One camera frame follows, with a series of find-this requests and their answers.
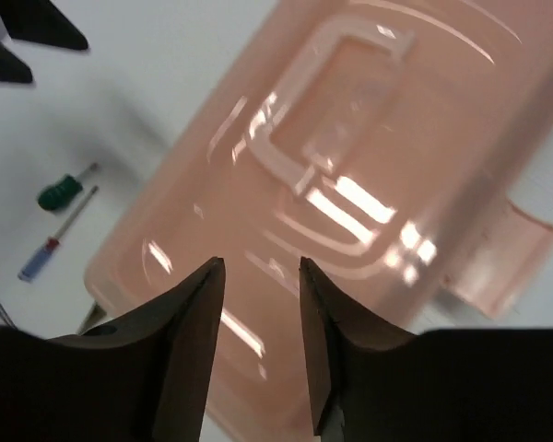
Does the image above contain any green stubby screwdriver orange cap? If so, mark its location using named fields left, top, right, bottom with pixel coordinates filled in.
left=36, top=163, right=100, bottom=213

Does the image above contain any pink plastic toolbox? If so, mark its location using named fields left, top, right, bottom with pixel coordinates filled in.
left=85, top=1, right=553, bottom=441

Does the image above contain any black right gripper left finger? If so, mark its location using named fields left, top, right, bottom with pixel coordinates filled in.
left=0, top=257, right=225, bottom=441

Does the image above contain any blue handled thin screwdriver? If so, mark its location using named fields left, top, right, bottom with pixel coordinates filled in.
left=18, top=185, right=100, bottom=283

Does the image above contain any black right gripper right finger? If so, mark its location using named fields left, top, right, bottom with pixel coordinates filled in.
left=300, top=258, right=553, bottom=441

